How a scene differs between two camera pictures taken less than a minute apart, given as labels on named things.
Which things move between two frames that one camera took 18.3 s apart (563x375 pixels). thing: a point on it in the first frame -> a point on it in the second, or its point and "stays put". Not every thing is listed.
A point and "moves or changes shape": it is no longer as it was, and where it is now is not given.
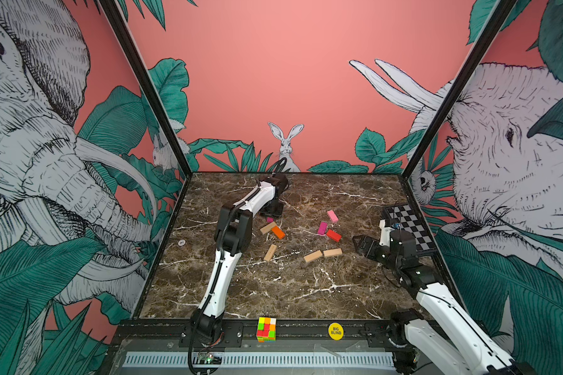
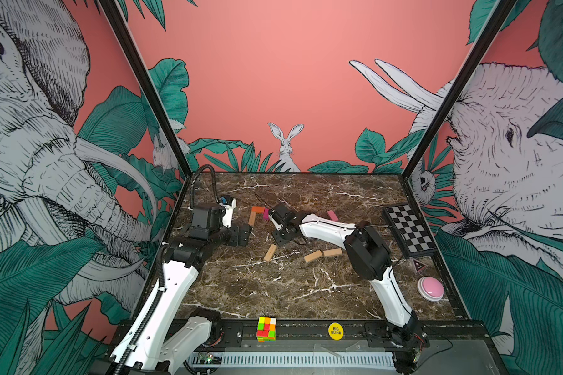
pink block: x=331 y=214 stays put
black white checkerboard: x=407 y=219 stays put
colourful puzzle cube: x=266 y=330 stays put
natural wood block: x=267 y=227 moves or changes shape
